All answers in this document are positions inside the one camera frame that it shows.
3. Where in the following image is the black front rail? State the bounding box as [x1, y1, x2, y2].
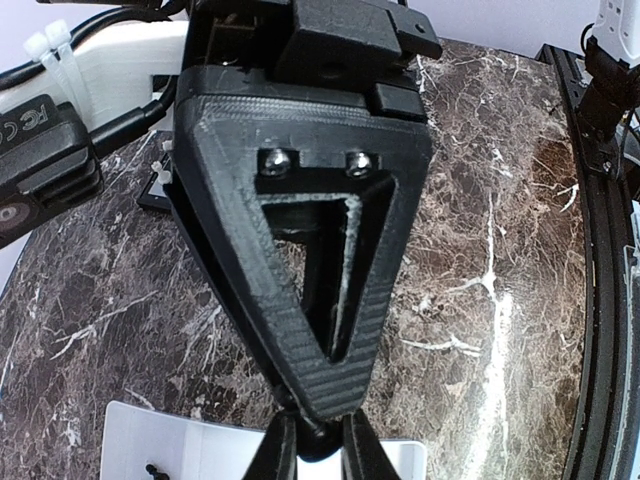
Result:
[537, 44, 639, 479]

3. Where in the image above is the black grey chessboard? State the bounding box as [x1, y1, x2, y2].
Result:
[136, 173, 171, 214]

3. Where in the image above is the white plastic tray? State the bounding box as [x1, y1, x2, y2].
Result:
[102, 399, 427, 480]

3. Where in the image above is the black rook chess piece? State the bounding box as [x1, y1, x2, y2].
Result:
[296, 417, 342, 463]

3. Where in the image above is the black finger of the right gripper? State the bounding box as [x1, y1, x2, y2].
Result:
[172, 67, 432, 420]

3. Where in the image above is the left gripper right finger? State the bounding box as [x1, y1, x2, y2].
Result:
[341, 410, 400, 480]

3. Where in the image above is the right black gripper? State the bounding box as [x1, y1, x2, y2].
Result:
[184, 1, 443, 120]

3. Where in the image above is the black chess pieces right cluster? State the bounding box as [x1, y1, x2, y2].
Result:
[145, 464, 170, 480]

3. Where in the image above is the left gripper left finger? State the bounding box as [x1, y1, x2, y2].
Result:
[242, 414, 297, 480]

